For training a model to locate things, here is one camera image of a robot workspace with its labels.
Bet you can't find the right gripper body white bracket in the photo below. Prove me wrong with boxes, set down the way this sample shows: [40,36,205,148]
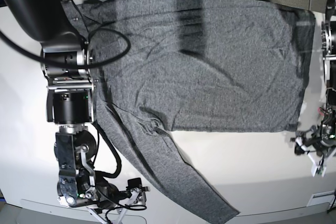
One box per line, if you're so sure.
[86,177,151,223]

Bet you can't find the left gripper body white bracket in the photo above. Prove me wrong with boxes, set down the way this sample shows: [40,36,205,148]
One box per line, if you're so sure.
[290,126,335,168]

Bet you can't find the grey long-sleeve T-shirt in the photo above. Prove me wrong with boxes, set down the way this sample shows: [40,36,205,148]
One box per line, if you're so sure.
[63,0,316,223]

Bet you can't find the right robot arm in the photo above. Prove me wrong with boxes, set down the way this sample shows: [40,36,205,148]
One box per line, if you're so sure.
[1,0,149,223]

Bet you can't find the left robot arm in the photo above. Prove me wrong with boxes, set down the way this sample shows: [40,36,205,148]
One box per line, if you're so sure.
[291,0,335,176]

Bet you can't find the white label plate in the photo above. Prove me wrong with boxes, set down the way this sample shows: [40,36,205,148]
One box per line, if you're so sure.
[307,191,335,207]

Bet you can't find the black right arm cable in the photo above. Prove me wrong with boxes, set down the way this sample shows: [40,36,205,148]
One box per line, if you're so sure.
[0,22,132,67]

